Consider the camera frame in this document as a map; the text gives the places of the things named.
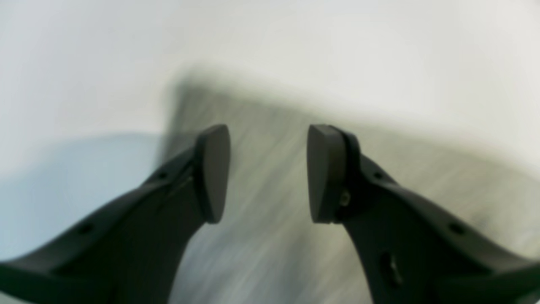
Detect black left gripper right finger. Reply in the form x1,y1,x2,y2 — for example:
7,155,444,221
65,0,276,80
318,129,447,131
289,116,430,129
307,124,540,304

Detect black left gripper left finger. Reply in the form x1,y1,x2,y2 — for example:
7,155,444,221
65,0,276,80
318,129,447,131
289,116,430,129
0,124,231,304

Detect grey T-shirt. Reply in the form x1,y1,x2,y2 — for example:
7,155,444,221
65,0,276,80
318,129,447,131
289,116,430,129
161,69,539,304

